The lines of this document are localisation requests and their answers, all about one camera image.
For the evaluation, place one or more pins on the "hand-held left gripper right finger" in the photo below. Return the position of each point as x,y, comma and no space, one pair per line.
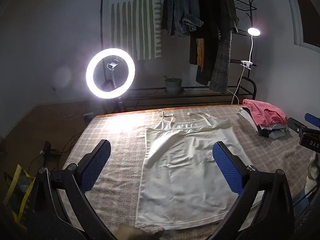
228,171

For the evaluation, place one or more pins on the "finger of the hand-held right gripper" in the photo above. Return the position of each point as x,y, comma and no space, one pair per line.
312,120
295,125

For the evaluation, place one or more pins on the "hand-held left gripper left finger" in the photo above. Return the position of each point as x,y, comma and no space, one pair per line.
98,163

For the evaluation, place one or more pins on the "white camisole top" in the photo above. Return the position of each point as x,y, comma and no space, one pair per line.
185,170

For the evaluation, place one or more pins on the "black metal clothes rack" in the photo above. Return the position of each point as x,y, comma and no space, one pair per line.
246,80

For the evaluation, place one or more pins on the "person's right hand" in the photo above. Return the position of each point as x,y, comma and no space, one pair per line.
313,167

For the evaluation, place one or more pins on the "grey folded garment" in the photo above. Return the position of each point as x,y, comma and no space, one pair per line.
276,131

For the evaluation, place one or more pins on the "pink garment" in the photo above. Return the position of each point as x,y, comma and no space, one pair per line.
265,112

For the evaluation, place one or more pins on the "checked beige blanket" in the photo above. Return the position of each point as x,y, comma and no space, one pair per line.
125,140

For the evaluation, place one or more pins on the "white folded garment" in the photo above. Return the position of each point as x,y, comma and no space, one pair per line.
247,117

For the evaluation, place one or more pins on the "black floor clamp stand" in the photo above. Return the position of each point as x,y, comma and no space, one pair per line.
48,151

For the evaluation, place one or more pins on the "yellow trimmed bag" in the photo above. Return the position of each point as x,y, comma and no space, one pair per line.
17,195

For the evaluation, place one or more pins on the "white clip lamp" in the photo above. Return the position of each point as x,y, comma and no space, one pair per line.
253,36

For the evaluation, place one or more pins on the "phone holder clamp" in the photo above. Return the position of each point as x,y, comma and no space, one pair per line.
112,65

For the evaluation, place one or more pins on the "potted plant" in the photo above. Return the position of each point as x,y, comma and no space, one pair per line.
173,84

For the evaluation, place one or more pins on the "grey plaid coat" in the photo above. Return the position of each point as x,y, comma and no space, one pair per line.
221,37

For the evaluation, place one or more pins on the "orange patterned scarf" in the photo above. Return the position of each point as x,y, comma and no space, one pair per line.
200,51

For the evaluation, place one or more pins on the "blue denim jacket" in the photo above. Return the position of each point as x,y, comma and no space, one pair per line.
181,7

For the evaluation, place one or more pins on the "window frame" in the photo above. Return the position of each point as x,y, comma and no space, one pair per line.
305,17

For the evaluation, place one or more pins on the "green striped wall hanging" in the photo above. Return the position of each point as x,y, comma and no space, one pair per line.
135,17

